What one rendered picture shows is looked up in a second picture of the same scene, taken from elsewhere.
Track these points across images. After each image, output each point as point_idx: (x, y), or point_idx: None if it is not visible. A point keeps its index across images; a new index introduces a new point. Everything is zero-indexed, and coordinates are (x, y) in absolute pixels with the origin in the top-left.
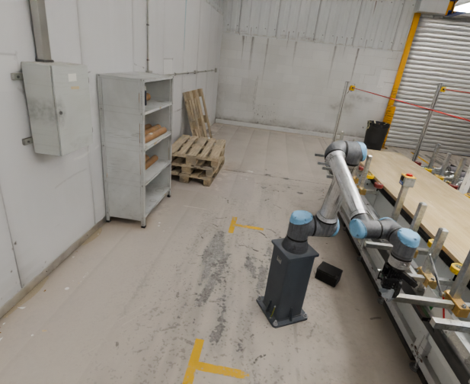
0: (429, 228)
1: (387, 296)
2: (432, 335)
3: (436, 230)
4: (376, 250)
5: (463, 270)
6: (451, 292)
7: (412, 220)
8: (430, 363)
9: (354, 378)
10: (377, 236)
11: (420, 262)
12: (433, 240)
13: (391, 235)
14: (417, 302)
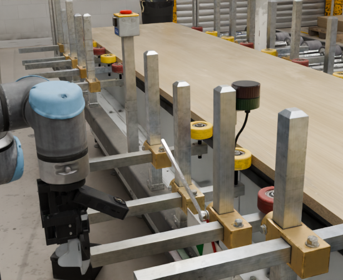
0: (193, 106)
1: (72, 260)
2: None
3: (204, 107)
4: None
5: (217, 148)
6: (215, 205)
7: (145, 94)
8: None
9: None
10: None
11: (200, 176)
12: (194, 123)
13: (25, 108)
14: (147, 249)
